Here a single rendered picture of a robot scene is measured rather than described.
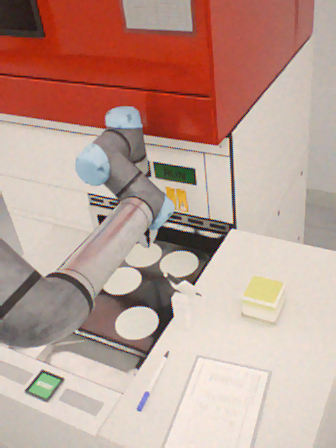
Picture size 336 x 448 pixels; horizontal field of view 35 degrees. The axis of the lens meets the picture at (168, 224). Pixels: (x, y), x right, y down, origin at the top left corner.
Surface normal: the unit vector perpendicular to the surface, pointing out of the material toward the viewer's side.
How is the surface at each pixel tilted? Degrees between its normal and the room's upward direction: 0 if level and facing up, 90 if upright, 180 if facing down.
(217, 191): 90
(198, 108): 90
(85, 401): 0
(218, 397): 0
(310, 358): 0
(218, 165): 90
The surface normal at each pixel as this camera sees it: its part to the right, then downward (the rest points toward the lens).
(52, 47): -0.47, 0.58
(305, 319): -0.11, -0.79
